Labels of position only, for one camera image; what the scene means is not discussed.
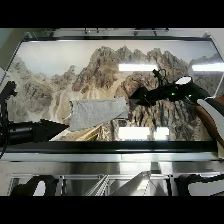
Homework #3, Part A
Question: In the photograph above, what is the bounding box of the black cable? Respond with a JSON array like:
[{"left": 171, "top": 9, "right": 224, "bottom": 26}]
[{"left": 0, "top": 99, "right": 9, "bottom": 159}]

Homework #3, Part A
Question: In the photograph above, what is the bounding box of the grey T-shirt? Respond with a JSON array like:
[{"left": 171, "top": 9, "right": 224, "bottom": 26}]
[{"left": 68, "top": 96, "right": 130, "bottom": 133}]

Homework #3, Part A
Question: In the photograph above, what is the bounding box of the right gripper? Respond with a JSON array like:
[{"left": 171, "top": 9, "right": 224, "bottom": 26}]
[{"left": 139, "top": 84, "right": 165, "bottom": 106}]

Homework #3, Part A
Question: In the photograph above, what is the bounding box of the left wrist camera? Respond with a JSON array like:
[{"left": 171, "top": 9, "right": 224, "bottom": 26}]
[{"left": 0, "top": 80, "right": 19, "bottom": 134}]

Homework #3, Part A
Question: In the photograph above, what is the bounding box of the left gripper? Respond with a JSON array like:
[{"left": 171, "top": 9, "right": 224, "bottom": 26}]
[{"left": 32, "top": 118, "right": 57, "bottom": 143}]

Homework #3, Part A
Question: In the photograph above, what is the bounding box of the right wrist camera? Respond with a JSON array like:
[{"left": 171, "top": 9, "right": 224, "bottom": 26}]
[{"left": 151, "top": 68, "right": 168, "bottom": 88}]

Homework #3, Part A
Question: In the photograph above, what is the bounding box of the silver frame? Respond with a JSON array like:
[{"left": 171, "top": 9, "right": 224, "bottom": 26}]
[{"left": 0, "top": 27, "right": 224, "bottom": 197}]

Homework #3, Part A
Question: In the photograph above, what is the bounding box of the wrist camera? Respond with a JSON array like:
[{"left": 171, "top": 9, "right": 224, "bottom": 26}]
[
  {"left": 0, "top": 80, "right": 19, "bottom": 134},
  {"left": 151, "top": 68, "right": 168, "bottom": 88}
]

